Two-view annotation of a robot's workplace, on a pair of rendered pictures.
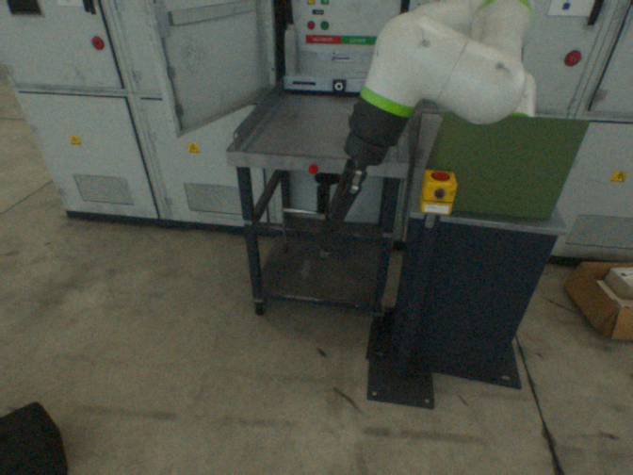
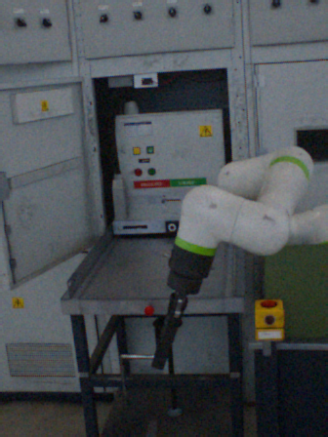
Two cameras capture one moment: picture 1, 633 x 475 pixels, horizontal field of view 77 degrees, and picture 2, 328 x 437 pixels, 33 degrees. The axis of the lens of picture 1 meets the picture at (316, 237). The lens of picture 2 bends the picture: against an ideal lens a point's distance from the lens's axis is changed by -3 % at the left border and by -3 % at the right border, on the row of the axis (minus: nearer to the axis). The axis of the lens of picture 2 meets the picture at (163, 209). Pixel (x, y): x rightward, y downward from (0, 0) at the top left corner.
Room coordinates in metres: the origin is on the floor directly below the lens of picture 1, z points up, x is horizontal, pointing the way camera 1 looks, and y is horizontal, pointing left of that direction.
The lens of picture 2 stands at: (-0.51, -0.03, 1.57)
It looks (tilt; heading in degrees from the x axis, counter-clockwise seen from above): 14 degrees down; 359
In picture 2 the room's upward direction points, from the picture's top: 4 degrees counter-clockwise
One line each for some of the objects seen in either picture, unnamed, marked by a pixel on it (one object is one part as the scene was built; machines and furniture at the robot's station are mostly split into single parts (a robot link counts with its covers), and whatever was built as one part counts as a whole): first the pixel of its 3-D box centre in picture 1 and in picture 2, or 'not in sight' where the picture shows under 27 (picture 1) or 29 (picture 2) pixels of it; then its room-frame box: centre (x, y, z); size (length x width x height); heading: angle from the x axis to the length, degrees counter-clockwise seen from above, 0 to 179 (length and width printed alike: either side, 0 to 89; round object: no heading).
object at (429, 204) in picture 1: (437, 192); (268, 319); (0.97, -0.34, 0.85); 0.08 x 0.08 x 0.10; 81
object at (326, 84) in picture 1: (340, 83); (173, 224); (1.95, -0.11, 0.89); 0.54 x 0.05 x 0.06; 81
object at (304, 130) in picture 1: (328, 128); (163, 270); (1.56, -0.05, 0.82); 0.68 x 0.62 x 0.06; 171
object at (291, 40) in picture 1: (292, 52); (120, 199); (1.90, 0.11, 1.04); 0.08 x 0.05 x 0.17; 171
